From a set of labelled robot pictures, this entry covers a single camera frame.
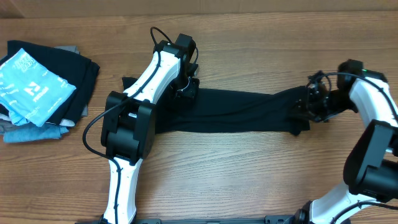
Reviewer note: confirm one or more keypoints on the folded light blue printed shirt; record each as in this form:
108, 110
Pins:
29, 91

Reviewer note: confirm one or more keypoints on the folded blue heather shirt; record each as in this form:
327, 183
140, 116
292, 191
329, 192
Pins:
30, 132

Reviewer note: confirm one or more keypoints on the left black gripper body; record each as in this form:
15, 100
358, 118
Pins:
186, 88

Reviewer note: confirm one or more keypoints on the black t-shirt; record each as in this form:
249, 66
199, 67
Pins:
226, 111

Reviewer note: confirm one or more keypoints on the folded black shirt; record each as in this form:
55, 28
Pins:
47, 57

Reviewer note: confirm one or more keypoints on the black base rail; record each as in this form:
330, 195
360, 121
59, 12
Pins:
211, 221

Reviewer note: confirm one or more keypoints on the folded white grey garment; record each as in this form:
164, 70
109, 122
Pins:
7, 126

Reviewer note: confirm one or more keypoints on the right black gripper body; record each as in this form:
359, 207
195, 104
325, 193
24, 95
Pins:
321, 104

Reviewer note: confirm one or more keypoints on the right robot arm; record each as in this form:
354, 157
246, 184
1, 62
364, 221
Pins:
368, 178

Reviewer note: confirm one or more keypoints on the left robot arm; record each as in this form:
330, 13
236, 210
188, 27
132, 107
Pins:
128, 129

